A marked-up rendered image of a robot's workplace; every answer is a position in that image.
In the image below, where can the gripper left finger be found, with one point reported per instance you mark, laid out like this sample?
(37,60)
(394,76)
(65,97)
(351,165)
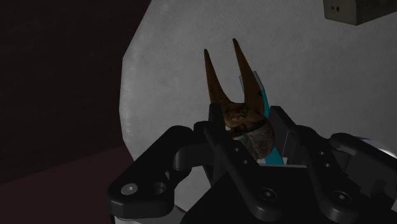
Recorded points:
(145,186)

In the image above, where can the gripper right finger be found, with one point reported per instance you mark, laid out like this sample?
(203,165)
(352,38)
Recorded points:
(322,173)

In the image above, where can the brown two-pronged tool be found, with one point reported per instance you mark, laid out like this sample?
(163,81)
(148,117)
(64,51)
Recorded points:
(248,121)

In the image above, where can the teal pen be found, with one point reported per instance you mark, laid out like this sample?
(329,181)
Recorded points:
(274,157)

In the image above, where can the round white table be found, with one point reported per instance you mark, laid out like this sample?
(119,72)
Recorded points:
(310,77)

